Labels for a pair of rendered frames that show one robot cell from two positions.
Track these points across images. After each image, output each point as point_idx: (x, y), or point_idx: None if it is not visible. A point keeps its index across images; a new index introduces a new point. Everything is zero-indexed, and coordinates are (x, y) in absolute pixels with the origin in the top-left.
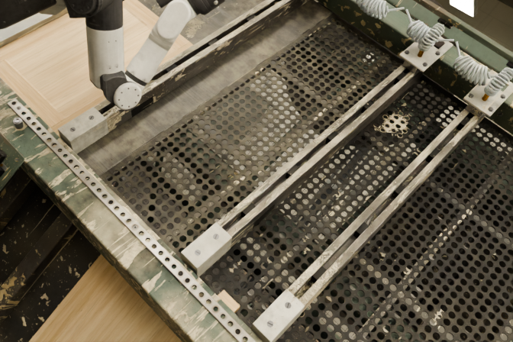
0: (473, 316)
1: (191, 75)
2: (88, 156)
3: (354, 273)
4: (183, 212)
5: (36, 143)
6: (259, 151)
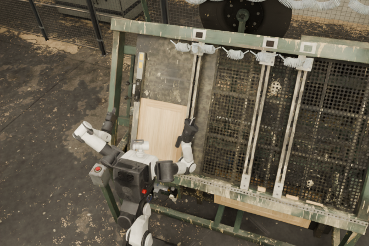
0: (339, 150)
1: None
2: None
3: None
4: (197, 15)
5: (177, 178)
6: None
